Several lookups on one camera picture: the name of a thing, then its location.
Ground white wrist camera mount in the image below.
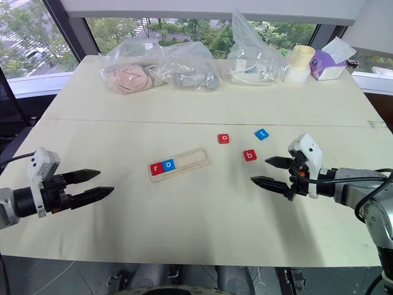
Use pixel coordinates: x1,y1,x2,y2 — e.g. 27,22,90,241
287,133,324,199
26,147,61,219

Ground clear bag with grey parts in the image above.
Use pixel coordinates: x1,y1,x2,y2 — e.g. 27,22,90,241
158,41,220,93

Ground clear bag with pink cloth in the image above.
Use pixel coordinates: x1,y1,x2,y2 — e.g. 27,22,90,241
98,39,173,96

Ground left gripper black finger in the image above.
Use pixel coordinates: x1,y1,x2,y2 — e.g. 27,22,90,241
69,186,115,211
63,168,102,186

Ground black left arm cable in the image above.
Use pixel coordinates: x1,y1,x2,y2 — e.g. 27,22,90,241
0,151,35,173

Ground cream plastic bottle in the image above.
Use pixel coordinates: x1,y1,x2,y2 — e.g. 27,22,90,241
283,44,316,84

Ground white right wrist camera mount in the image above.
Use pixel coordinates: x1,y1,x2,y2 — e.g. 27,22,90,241
287,133,324,199

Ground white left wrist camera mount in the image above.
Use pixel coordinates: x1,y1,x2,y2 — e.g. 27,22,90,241
26,147,61,219

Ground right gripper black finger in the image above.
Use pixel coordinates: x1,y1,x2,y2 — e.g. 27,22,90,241
264,155,293,170
251,175,292,198

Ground purple tissue box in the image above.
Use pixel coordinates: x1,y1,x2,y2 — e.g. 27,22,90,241
309,36,358,82

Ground black window frame post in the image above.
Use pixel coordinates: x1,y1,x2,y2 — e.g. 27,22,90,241
306,23,348,60
42,0,103,63

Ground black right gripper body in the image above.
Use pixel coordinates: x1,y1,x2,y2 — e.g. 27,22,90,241
285,153,310,202

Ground wooden letter tray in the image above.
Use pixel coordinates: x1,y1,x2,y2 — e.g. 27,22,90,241
147,147,212,184

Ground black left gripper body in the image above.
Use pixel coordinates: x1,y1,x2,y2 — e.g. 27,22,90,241
40,173,75,214

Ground clear bag with white cable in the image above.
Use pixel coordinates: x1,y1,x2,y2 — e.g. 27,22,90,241
226,8,290,87

